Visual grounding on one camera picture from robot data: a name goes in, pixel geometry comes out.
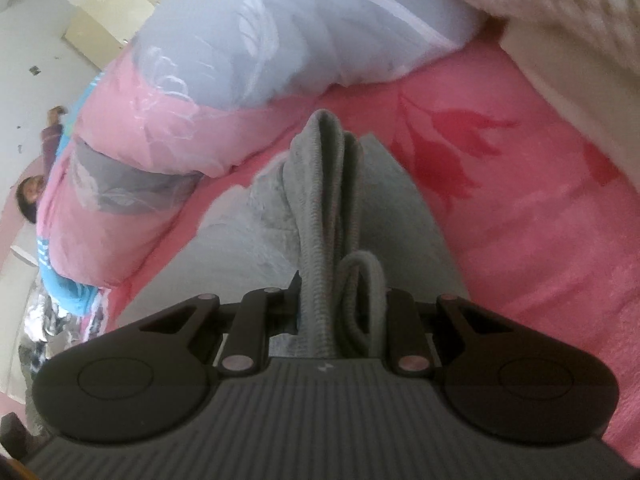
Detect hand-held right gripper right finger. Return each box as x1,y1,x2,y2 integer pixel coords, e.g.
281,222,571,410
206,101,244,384
385,287,516,377

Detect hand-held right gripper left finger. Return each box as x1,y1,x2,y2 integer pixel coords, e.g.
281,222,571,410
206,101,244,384
140,275,301,377

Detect grey sweatpants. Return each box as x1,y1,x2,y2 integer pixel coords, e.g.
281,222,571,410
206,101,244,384
117,107,468,361

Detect pink grey floral quilt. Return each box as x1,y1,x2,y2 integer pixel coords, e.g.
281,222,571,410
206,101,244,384
37,0,488,288

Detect blue striped blanket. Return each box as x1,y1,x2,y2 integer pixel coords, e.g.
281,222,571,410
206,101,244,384
37,72,108,318

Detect white patterned blanket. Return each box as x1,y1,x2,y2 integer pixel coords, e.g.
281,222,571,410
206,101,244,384
17,280,116,376

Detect pink cream headboard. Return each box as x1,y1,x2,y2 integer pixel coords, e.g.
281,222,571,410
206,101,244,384
0,157,43,286

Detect cream wardrobe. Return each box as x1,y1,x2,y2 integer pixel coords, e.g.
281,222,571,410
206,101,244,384
62,0,188,68

